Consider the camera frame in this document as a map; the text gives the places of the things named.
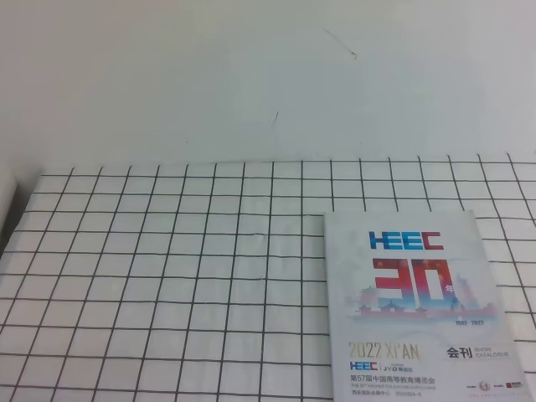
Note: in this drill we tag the white exhibition catalogue book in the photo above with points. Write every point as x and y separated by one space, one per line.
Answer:
414 311

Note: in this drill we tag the white black-grid tablecloth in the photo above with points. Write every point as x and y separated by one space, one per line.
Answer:
206 282

